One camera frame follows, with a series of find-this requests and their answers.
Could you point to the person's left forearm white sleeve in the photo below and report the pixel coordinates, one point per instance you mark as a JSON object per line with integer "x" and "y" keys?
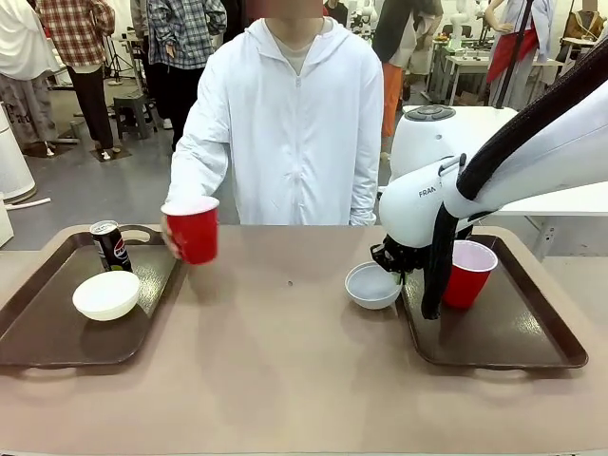
{"x": 365, "y": 190}

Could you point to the red plastic cup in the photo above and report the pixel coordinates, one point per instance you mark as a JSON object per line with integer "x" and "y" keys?
{"x": 465, "y": 280}
{"x": 195, "y": 233}

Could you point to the grey plastic stool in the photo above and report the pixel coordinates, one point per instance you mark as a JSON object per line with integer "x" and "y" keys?
{"x": 135, "y": 111}

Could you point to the person's right hand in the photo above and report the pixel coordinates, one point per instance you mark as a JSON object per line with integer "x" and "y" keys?
{"x": 170, "y": 240}

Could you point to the person in white hooded jacket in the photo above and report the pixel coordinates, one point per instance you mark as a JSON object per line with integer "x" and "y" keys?
{"x": 294, "y": 142}

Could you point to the white pipe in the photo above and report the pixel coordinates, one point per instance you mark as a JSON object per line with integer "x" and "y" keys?
{"x": 28, "y": 202}

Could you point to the person in orange trousers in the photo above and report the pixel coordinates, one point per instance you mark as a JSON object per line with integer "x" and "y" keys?
{"x": 394, "y": 71}

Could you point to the white plastic bowl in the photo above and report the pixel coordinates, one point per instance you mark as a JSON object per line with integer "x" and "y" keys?
{"x": 107, "y": 297}
{"x": 373, "y": 287}

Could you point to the person in grey plaid shirt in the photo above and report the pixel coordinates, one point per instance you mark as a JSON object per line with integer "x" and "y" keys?
{"x": 185, "y": 43}

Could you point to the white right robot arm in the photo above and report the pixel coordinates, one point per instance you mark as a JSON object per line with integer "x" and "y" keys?
{"x": 546, "y": 157}

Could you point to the black Pepsi can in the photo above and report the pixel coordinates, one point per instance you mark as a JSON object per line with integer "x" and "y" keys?
{"x": 114, "y": 249}

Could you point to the person's right forearm white sleeve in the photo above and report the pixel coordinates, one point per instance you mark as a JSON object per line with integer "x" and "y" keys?
{"x": 192, "y": 176}

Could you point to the black pole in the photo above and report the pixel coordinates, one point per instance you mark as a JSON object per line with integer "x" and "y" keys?
{"x": 515, "y": 52}

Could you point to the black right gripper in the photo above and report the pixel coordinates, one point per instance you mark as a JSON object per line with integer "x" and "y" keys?
{"x": 404, "y": 256}

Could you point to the white round appliance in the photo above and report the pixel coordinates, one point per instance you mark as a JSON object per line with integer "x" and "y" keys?
{"x": 14, "y": 161}

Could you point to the grey work table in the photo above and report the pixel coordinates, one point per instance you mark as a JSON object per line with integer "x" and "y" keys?
{"x": 468, "y": 62}

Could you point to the brown plastic tray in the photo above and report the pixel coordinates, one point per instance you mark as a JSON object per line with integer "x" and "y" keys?
{"x": 71, "y": 332}
{"x": 499, "y": 332}

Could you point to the person in white shirt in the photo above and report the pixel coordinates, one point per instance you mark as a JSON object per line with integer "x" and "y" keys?
{"x": 21, "y": 57}

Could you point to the person in red plaid shirt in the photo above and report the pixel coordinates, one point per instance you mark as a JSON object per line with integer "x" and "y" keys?
{"x": 76, "y": 47}

